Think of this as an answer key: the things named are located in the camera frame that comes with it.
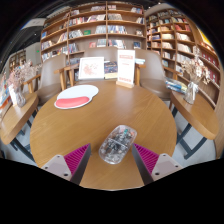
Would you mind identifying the beige upholstered wooden armchair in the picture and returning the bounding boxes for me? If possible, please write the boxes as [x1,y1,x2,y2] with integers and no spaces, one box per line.
[63,46,147,88]
[134,49,174,101]
[23,53,73,104]

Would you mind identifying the glass vase dried pale flowers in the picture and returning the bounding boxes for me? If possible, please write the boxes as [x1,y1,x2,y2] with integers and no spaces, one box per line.
[181,46,212,105]

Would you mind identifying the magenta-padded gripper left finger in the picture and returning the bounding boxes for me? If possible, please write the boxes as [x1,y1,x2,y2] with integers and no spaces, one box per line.
[41,143,92,186]

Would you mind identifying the tall wooden bookshelf unit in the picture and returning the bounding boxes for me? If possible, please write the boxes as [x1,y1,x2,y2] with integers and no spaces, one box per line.
[145,8,223,108]

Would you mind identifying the white framed picture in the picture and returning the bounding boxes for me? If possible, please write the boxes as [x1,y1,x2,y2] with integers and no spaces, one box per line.
[77,56,106,81]

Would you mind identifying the wide wooden bookshelf unit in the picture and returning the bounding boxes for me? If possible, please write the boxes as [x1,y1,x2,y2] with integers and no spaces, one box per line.
[39,1,147,64]

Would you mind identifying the white orange sign wooden base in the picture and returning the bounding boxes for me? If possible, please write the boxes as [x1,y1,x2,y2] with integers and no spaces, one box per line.
[115,49,137,89]

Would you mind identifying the dark cover book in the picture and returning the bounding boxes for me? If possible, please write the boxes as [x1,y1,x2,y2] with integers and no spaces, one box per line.
[103,60,119,80]

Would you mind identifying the white mouse pad red rest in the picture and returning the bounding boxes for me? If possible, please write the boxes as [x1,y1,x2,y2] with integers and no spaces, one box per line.
[53,84,100,110]

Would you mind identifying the small distant bookshelf unit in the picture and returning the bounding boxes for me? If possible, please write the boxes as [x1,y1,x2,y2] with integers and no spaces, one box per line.
[8,49,28,73]

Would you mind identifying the orange display shelf with books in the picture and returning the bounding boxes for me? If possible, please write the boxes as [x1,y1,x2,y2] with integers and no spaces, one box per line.
[0,73,13,118]

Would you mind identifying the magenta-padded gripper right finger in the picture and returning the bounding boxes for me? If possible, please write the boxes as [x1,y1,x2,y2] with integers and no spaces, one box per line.
[131,143,184,186]

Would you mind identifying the small white table card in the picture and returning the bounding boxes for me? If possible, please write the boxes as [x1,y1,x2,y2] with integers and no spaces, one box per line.
[8,84,18,107]

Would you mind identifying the round wooden side table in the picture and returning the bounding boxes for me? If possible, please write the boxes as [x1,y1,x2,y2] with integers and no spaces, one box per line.
[169,90,220,160]
[0,91,40,158]

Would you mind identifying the blue magazine stack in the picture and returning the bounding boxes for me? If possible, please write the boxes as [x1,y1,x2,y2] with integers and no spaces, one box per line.
[164,77,188,94]

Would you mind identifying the transparent computer mouse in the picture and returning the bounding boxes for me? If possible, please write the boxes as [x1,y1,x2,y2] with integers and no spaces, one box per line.
[98,124,138,165]

